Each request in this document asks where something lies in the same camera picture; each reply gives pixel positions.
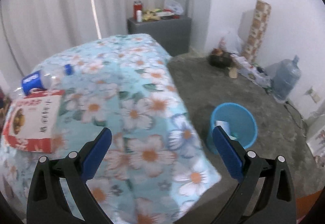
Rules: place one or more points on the patterned flat box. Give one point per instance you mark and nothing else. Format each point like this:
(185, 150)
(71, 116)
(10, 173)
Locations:
(253, 73)

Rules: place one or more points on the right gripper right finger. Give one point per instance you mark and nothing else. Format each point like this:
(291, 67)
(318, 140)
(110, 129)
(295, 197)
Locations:
(276, 202)

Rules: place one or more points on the blue white medicine box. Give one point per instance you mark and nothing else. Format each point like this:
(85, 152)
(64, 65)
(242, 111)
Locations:
(224, 125)

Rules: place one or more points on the floral blue quilt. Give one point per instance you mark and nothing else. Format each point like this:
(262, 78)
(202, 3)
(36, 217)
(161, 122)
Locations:
(155, 169)

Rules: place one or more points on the blue mesh trash bin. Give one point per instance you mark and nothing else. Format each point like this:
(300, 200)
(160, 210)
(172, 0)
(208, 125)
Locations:
(242, 124)

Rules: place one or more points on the patterned wrapping paper roll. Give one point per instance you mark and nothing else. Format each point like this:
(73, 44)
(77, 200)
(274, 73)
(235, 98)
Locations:
(257, 30)

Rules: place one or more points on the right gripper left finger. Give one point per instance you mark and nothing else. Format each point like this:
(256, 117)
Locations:
(46, 200)

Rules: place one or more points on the grey bedside cabinet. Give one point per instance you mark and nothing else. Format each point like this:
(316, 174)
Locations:
(172, 34)

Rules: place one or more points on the red white paper bag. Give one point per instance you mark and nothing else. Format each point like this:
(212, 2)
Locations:
(31, 123)

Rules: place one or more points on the clear plastic bag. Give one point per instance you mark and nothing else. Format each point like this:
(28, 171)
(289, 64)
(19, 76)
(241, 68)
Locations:
(174, 6)

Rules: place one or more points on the white small bottle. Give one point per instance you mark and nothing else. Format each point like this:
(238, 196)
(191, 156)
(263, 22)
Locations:
(139, 16)

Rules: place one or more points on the Pepsi plastic bottle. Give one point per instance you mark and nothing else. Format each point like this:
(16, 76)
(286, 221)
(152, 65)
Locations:
(45, 78)

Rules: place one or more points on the dark basket with items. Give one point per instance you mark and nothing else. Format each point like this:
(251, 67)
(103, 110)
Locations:
(220, 58)

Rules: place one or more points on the white curtain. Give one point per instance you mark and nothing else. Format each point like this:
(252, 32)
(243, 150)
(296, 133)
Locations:
(101, 3)

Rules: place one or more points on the large water jug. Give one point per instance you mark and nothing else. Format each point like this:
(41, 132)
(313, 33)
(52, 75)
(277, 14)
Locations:
(286, 77)

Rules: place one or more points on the snack wrappers pile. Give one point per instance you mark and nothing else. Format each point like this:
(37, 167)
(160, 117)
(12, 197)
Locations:
(158, 14)

